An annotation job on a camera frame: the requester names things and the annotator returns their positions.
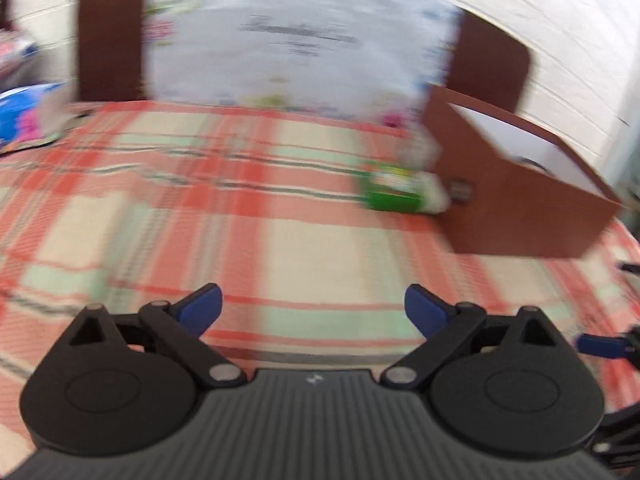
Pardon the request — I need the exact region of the black tape roll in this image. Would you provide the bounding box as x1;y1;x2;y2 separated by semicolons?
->
519;156;552;175

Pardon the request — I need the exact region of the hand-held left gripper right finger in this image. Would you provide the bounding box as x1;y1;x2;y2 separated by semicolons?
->
382;284;566;390

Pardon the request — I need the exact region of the red plaid blanket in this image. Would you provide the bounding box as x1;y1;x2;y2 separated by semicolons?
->
0;100;640;461

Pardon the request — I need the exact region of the blue and pink packet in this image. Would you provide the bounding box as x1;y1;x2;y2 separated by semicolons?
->
0;81;68;153
0;32;40;81

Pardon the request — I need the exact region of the green labelled bottle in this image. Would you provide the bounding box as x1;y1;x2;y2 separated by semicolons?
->
359;160;449;216

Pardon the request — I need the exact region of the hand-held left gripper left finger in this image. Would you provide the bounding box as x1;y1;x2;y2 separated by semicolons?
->
62;283;247;388

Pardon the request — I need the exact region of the brown cardboard box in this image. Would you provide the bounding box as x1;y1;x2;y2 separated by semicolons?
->
422;85;623;258

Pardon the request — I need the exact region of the brown wooden headboard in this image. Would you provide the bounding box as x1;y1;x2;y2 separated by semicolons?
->
77;0;532;116

